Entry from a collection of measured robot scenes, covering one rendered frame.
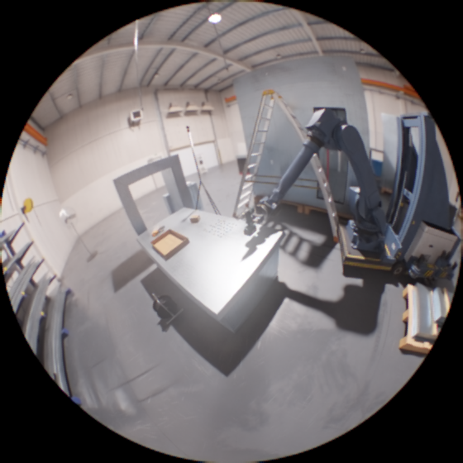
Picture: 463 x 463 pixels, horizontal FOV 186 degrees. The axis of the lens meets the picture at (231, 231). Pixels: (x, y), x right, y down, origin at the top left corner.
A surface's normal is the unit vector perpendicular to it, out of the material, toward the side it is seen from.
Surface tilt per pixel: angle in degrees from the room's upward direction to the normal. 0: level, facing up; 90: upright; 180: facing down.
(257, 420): 0
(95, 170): 90
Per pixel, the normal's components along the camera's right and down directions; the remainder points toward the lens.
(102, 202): 0.73, 0.26
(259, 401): -0.18, -0.82
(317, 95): -0.66, 0.51
